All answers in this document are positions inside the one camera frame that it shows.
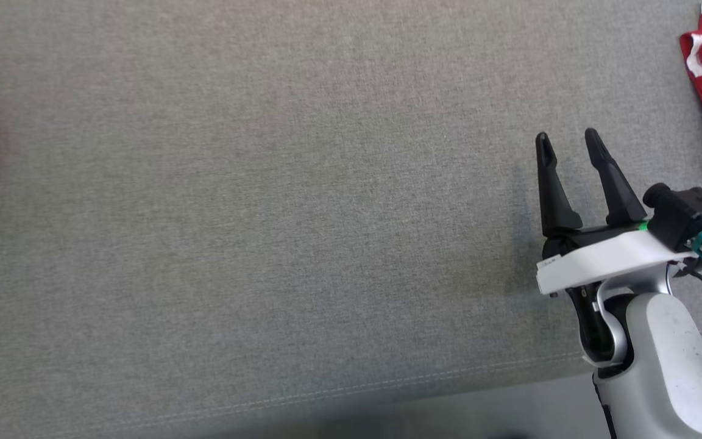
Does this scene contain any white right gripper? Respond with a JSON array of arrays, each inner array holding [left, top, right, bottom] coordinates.
[[534, 127, 700, 299]]

